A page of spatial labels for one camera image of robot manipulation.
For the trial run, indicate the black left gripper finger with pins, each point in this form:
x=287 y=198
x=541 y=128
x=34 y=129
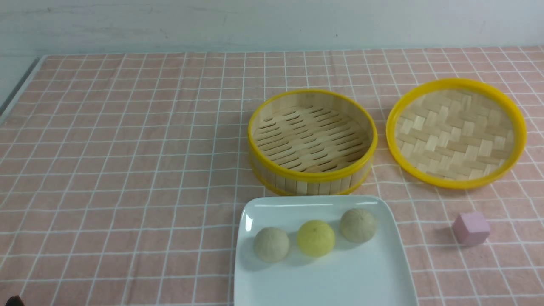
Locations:
x=14 y=301

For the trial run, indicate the pale beige steamed bun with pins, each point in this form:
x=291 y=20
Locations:
x=271 y=245

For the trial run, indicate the yellow steamed bun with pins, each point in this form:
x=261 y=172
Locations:
x=316 y=238

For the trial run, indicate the white square plate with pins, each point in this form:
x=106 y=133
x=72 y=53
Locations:
x=375 y=273

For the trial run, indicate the pink checkered tablecloth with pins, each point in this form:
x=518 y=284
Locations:
x=123 y=176

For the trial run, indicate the bamboo steamer basket yellow rim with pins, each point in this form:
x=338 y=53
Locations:
x=311 y=143

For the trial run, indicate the pink cube block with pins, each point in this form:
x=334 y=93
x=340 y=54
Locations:
x=471 y=228

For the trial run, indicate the woven bamboo steamer lid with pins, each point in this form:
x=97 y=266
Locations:
x=456 y=133

